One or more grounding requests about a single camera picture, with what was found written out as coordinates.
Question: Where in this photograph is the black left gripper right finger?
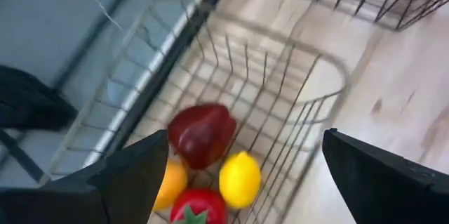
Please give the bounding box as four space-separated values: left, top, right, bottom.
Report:
322 128 449 224

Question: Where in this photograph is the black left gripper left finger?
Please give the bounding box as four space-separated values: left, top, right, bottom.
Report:
0 129 170 224

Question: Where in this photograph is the black wire basket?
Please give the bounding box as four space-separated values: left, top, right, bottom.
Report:
245 0 449 32

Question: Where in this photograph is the dark red apple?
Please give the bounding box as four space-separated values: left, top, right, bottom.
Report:
167 103 238 171

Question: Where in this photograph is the orange fruit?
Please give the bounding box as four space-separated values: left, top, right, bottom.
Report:
152 159 189 213

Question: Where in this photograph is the red tomato with green top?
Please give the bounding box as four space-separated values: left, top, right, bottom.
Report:
169 187 228 224

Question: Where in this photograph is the silver wire basket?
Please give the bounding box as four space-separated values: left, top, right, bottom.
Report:
45 0 351 224

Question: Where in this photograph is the yellow lemon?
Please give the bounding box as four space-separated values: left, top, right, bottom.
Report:
218 150 262 210

